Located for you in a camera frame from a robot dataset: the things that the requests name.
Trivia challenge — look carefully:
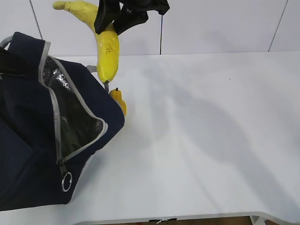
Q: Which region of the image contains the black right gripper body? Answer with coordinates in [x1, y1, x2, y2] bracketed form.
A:
[120, 0, 170, 15]

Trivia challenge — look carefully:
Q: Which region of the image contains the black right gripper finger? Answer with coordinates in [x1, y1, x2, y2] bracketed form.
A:
[113, 9, 149, 35]
[94, 0, 120, 33]

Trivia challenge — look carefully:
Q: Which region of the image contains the yellow banana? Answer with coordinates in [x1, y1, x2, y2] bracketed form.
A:
[52, 0, 120, 83]

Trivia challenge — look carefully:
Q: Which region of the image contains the yellow pear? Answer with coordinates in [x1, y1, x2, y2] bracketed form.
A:
[109, 88, 127, 116]

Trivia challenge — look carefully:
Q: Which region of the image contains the navy blue lunch bag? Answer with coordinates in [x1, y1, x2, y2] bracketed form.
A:
[0, 32, 125, 211]

